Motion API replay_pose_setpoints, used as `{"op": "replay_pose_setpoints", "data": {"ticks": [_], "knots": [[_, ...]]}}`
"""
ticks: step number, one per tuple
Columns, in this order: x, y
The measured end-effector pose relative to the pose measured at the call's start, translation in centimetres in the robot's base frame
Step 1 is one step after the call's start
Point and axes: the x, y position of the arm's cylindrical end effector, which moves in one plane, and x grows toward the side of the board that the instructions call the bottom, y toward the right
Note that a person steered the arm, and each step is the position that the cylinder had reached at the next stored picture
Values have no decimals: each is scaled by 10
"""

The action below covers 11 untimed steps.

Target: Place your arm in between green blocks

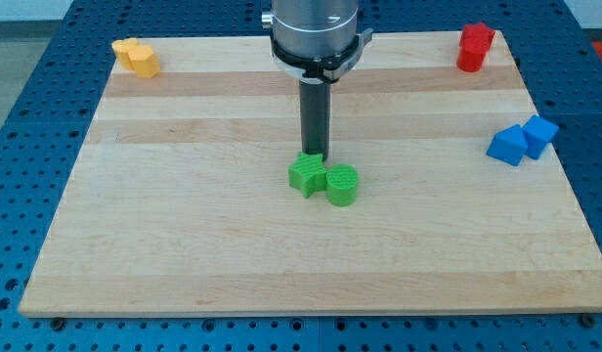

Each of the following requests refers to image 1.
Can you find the green star block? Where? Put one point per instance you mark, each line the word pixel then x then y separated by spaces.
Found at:
pixel 307 174

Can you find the blue triangle block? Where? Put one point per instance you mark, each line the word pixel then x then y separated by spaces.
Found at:
pixel 508 145

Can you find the blue cube block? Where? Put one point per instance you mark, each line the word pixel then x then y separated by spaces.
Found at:
pixel 538 133

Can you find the red pentagon block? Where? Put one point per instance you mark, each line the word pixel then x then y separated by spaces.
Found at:
pixel 477 36

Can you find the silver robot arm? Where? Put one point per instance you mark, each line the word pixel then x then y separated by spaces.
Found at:
pixel 315 41

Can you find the yellow hexagon block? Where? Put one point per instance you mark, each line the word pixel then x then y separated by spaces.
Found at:
pixel 144 61

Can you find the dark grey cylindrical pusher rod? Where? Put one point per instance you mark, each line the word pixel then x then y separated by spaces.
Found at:
pixel 315 118

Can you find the red cylinder block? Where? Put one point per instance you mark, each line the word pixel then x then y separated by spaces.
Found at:
pixel 472 53

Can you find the yellow heart block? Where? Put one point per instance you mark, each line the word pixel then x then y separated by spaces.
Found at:
pixel 121 48

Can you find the green cylinder block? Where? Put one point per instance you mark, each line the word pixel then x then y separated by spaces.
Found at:
pixel 342 181

